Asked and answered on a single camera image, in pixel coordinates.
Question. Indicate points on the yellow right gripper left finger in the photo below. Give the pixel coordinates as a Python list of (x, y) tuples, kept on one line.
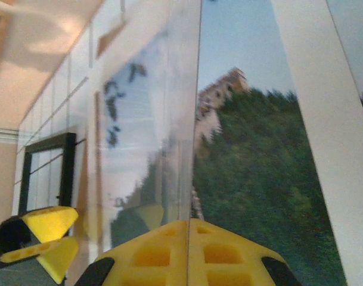
[(176, 253)]

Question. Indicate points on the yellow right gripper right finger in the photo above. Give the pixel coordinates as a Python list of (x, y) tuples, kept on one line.
[(249, 259)]

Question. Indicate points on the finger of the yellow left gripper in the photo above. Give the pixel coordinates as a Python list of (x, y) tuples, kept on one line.
[(57, 256), (50, 222)]

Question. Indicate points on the black picture frame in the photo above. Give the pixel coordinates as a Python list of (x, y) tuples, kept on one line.
[(68, 172)]

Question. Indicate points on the landscape photo print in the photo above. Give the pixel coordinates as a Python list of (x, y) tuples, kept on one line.
[(252, 164)]

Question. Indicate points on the clear acrylic sheet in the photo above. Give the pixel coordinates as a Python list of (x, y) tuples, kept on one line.
[(169, 119)]

